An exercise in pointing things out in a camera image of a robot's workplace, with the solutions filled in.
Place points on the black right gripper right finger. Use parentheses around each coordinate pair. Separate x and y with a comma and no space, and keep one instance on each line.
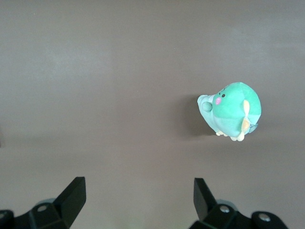
(205,205)

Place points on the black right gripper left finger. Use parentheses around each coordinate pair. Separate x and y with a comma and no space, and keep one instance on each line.
(69,205)

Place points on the green dinosaur plush toy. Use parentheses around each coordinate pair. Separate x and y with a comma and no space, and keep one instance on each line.
(233,105)

